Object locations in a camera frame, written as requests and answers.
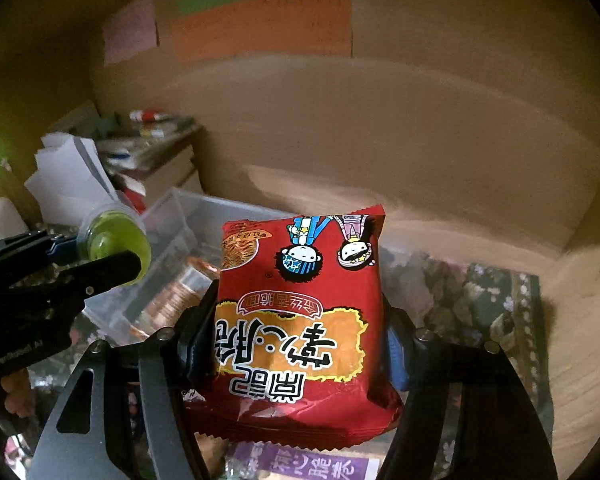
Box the clear plastic storage bin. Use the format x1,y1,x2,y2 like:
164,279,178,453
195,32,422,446
82,187,293,347

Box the orange biscuit packet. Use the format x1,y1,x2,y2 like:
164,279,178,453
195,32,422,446
129,256,222,342

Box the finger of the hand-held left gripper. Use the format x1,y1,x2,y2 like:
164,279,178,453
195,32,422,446
10,250,144,312
0,230,82,269

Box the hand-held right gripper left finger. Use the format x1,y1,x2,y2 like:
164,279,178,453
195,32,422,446
30,279,221,480

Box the purple snack packet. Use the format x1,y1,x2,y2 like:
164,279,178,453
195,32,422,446
224,439,382,480

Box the orange paper note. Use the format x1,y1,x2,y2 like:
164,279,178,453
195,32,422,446
169,0,354,64

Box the red noodle snack packet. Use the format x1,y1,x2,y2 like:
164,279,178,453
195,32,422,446
184,204,405,449

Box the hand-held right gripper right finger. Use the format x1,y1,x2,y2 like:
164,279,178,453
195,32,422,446
379,299,557,480

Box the green jelly cup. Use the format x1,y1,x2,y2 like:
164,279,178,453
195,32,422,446
76,204,153,287

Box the dark floral cloth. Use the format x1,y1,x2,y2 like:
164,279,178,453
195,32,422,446
380,247,556,463

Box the pink paper note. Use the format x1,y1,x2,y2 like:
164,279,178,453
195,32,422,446
102,0,160,66

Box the white folded papers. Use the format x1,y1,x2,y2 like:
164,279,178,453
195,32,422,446
24,132,120,227

